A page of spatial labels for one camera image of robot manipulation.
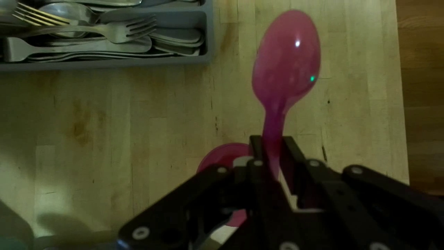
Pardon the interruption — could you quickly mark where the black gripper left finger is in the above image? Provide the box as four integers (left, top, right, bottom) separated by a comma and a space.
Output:
116, 158, 265, 250

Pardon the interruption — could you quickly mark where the purple plastic spoon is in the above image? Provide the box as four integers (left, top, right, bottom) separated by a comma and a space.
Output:
253, 10, 321, 178

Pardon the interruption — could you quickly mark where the pink plastic cup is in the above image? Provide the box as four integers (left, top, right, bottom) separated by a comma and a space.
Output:
197, 144, 250, 227

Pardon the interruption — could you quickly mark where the grey cutlery tray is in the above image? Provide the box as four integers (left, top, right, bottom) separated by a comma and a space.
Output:
0, 0, 215, 73

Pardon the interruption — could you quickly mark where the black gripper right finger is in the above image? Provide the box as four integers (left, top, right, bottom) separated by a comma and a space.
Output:
260, 137, 444, 250

